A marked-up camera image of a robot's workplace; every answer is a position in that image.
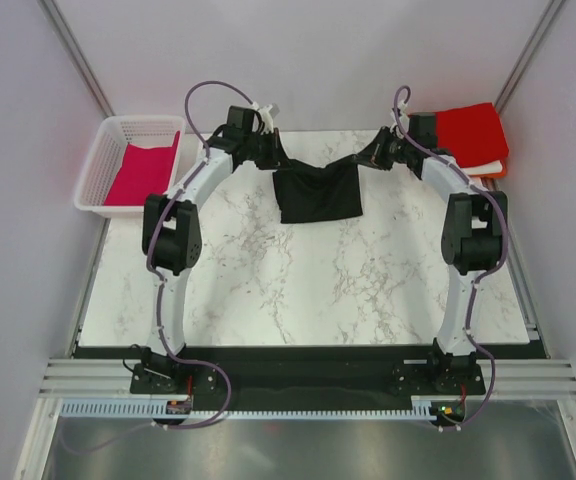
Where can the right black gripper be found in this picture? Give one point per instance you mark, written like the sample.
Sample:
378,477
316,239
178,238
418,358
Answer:
372,155

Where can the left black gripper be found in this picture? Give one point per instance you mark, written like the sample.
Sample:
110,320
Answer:
276,148

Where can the pink t shirt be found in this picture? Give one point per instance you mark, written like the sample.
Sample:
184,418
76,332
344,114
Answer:
144,171

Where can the white plastic basket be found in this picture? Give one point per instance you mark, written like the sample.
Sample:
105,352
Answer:
105,156

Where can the right aluminium side rail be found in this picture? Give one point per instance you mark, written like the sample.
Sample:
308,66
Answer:
511,324

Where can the white slotted cable duct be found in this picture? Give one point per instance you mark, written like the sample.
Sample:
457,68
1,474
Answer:
163,409

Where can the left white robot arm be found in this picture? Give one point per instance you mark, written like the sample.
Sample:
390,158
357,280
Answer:
172,241

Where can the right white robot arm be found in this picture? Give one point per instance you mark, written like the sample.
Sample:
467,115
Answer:
474,243

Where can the black t shirt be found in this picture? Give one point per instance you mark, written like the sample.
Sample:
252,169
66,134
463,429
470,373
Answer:
310,194

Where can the aluminium corner post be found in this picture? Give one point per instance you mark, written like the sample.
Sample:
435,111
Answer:
76,55
532,46

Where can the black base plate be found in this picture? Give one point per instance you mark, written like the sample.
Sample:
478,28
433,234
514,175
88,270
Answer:
400,369

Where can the left aluminium corner post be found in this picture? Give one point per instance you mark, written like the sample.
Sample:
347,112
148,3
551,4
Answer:
76,55

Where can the right aluminium corner post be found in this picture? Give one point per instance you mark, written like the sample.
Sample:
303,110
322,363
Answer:
532,46

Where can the aluminium front frame rail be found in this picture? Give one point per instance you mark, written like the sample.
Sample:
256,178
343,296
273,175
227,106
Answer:
538,379

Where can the orange folded t shirt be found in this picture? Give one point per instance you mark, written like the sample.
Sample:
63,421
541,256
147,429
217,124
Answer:
494,175

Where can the red folded t shirt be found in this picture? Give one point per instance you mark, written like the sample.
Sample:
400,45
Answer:
473,135

